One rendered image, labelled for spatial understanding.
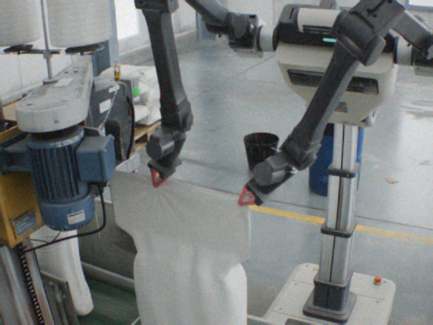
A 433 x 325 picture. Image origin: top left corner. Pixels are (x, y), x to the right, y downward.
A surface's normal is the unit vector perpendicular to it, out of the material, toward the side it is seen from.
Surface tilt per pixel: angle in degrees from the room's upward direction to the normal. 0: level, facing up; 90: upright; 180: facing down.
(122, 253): 90
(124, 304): 0
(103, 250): 90
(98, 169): 90
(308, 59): 40
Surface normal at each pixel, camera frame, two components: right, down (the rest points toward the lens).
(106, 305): -0.04, -0.92
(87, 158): -0.06, 0.40
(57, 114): 0.50, 0.34
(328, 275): -0.46, 0.37
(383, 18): -0.35, -0.21
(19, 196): 0.89, 0.15
